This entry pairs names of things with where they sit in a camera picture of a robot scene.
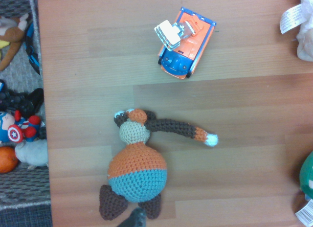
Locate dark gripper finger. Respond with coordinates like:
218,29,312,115
116,207,147,227

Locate orange blue toy car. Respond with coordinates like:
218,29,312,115
157,6,218,80

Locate crochet orange teal stuffed toy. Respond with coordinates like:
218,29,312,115
98,108,219,222

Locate woven grey storage basket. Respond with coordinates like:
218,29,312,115
0,0,53,227

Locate grey plush toy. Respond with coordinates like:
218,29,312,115
15,138,49,168

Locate yellow plush toy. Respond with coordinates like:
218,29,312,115
0,40,10,59

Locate orange ball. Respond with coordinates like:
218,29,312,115
0,146,20,174

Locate Captain America plush figure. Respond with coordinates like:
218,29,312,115
0,110,47,144

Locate black game controller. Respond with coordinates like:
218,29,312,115
0,79,45,119

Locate green red plush ball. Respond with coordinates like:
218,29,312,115
294,151,313,227

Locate blue black headphones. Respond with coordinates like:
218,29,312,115
23,21,41,76

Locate brown plush animal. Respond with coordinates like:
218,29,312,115
0,13,30,72

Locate white pink plush bunny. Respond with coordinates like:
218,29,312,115
279,0,313,63

